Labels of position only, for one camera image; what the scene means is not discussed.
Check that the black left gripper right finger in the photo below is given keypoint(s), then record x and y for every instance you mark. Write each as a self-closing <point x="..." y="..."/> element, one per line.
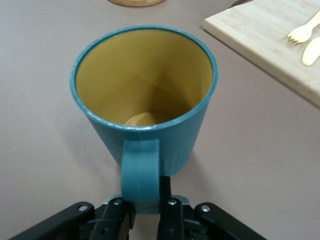
<point x="172" y="220"/>

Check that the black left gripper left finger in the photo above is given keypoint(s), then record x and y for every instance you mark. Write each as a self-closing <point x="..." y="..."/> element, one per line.
<point x="110" y="220"/>

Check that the teal cup with yellow inside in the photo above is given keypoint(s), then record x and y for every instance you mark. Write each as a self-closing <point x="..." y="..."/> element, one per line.
<point x="140" y="170"/>

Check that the wooden cup rack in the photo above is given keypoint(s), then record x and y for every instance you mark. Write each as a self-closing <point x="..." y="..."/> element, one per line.
<point x="136" y="2"/>

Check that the brown table mat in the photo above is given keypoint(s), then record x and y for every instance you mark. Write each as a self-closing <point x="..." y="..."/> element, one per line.
<point x="37" y="100"/>

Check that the bamboo cutting board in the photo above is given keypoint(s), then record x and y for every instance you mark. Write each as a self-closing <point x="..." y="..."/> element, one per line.
<point x="262" y="37"/>

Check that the yellow plastic knife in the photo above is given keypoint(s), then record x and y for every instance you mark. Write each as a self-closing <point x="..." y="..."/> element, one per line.
<point x="311" y="53"/>

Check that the yellow plastic fork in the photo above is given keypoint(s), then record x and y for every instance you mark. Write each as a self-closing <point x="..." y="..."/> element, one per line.
<point x="301" y="32"/>

